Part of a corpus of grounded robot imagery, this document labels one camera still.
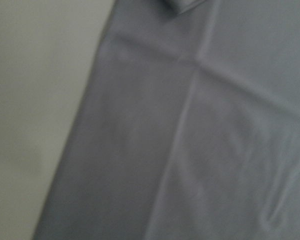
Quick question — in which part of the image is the brown t-shirt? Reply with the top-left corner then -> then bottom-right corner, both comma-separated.
34,0 -> 300,240

